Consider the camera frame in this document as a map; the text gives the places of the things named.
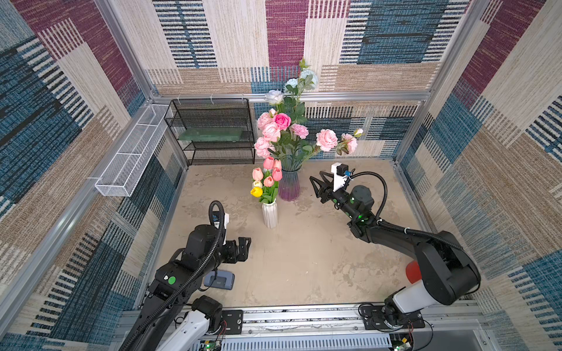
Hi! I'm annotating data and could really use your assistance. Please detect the light pink carnation stem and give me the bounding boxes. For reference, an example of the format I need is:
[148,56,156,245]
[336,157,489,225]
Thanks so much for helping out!
[298,129,339,165]

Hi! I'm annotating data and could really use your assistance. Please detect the pink carnation twin stem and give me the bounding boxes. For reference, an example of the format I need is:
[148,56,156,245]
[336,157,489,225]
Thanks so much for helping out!
[330,129,364,155]

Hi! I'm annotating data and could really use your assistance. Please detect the hot pink rose stem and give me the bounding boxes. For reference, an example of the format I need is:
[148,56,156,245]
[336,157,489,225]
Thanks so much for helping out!
[273,113,291,171]

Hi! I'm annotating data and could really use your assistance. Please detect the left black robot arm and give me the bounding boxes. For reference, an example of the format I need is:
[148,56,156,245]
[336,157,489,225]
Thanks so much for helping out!
[120,225,252,350]

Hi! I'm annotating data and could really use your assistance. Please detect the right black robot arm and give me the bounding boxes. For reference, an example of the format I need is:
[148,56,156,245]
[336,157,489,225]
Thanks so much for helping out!
[310,165,482,331]

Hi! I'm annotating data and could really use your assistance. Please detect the purple blue glass vase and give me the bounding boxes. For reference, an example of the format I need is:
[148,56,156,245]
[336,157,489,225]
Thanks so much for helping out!
[278,169,301,202]

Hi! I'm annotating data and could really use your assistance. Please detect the white ribbed ceramic vase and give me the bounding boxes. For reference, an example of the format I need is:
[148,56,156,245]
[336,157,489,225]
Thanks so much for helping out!
[262,201,278,229]

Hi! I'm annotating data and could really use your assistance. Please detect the grey blue stapler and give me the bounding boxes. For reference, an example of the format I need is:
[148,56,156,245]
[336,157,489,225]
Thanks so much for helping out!
[203,271,236,290]

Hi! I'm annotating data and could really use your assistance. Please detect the tulip bunch pink yellow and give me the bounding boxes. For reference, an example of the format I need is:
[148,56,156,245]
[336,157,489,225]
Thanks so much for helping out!
[250,157,283,205]

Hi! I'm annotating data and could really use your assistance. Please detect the pink peony cluster stem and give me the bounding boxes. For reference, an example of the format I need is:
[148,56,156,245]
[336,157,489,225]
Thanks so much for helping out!
[254,111,309,171]

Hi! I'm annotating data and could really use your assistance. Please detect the white rose branch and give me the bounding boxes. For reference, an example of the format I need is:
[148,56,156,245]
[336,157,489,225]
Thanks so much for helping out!
[265,58,319,130]

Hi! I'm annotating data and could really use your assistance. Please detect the red cup with pens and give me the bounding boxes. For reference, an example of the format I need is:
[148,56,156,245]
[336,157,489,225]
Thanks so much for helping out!
[405,261,422,284]

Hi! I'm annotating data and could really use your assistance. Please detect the green tray on shelf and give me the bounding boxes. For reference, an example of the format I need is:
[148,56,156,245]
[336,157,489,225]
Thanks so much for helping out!
[179,127,244,142]

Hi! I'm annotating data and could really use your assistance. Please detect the left black corrugated cable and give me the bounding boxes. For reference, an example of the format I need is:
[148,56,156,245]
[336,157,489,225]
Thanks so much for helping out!
[119,200,227,351]

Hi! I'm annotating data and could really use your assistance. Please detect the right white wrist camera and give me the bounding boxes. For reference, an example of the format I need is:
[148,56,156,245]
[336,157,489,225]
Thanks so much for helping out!
[331,162,351,192]

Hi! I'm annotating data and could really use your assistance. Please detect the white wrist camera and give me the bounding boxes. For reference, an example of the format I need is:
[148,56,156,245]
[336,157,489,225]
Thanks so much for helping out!
[222,213,230,245]
[331,162,351,192]

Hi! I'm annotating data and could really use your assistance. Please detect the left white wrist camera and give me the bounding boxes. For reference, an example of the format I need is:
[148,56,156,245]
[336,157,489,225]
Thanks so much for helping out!
[222,213,230,245]

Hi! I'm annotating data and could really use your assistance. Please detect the black wire mesh shelf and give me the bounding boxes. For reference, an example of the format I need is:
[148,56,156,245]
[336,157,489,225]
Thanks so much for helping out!
[164,98,256,166]

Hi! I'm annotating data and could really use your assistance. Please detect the white wire mesh tray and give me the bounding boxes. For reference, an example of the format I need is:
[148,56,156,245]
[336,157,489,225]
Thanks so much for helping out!
[95,105,168,197]

